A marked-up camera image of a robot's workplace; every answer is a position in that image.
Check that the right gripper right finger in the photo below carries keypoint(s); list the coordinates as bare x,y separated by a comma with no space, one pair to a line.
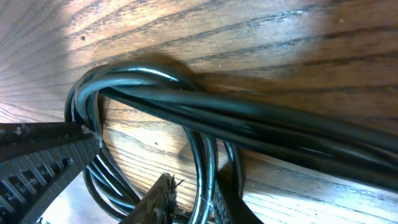
228,205

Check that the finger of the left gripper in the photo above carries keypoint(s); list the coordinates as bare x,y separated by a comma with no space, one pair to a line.
38,161

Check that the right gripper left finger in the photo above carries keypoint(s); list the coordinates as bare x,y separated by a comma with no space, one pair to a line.
158,206

